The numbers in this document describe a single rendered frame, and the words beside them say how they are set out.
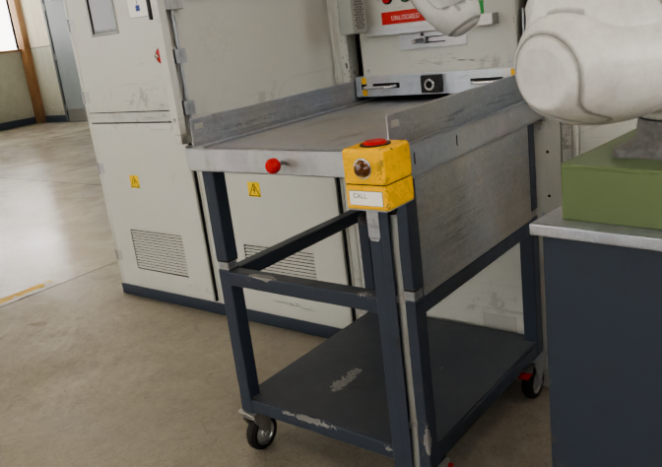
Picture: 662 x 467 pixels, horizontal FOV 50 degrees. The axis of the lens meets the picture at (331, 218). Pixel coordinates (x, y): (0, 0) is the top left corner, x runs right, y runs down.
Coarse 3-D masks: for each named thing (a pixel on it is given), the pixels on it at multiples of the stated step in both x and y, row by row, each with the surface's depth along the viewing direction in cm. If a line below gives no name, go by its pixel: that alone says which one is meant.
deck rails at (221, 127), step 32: (320, 96) 203; (352, 96) 215; (448, 96) 149; (480, 96) 161; (512, 96) 175; (192, 128) 166; (224, 128) 174; (256, 128) 183; (416, 128) 140; (448, 128) 149
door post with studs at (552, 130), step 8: (552, 120) 183; (552, 128) 183; (552, 136) 184; (552, 144) 184; (552, 152) 185; (552, 160) 186; (560, 160) 184; (552, 168) 186; (560, 168) 185; (552, 176) 187; (560, 176) 186; (552, 184) 187; (560, 184) 186; (552, 192) 188; (560, 192) 187; (552, 200) 189; (560, 200) 187; (552, 208) 189
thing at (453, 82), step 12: (432, 72) 198; (444, 72) 196; (456, 72) 193; (468, 72) 191; (480, 72) 189; (492, 72) 187; (360, 84) 214; (372, 84) 211; (384, 84) 209; (408, 84) 204; (420, 84) 201; (444, 84) 197; (456, 84) 194; (468, 84) 192; (480, 84) 190; (360, 96) 215; (372, 96) 212
